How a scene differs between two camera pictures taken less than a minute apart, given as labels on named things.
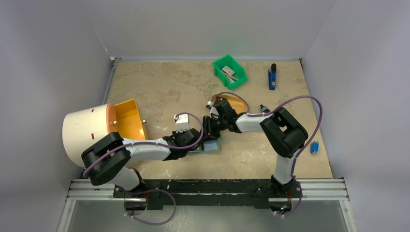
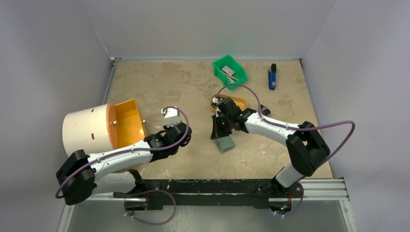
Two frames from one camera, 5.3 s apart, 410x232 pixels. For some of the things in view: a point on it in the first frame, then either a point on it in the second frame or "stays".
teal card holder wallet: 210,146 to 224,143
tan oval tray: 239,106 stays
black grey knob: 264,109 stays
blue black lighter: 272,77 stays
